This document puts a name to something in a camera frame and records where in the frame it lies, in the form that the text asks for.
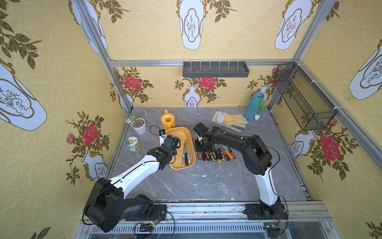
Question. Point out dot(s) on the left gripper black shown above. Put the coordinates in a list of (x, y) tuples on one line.
[(172, 143)]

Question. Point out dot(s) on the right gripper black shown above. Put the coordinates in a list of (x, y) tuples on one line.
[(204, 133)]

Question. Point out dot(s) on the black ribbed handle screwdriver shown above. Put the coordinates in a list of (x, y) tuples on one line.
[(186, 157)]

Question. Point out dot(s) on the black yellow cap screwdriver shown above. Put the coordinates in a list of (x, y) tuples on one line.
[(218, 156)]

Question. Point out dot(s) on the red handled screwdriver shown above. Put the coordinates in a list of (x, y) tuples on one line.
[(232, 153)]

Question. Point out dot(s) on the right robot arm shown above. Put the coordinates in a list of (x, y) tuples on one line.
[(257, 159)]

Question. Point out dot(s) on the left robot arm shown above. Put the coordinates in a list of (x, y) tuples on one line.
[(108, 202)]

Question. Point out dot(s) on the yellow white work glove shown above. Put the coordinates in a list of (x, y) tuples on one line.
[(234, 122)]

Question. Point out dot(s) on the yellow watering can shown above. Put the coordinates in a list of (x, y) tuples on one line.
[(168, 120)]

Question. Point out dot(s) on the round tape tin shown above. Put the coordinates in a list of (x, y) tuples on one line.
[(133, 144)]

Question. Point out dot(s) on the white potted plant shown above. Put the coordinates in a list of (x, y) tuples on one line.
[(137, 122)]

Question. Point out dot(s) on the teal vase with flower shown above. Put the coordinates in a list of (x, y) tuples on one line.
[(256, 105)]

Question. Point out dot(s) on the small clear handle screwdriver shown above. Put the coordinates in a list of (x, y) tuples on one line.
[(183, 158)]

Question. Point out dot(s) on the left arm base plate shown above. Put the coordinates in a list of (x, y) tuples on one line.
[(153, 212)]

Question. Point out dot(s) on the grey wall shelf rack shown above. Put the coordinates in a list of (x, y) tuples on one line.
[(215, 69)]

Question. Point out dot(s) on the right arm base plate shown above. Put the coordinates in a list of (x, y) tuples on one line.
[(265, 212)]

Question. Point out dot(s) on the black wire mesh basket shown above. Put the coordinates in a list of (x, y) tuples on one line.
[(309, 106)]

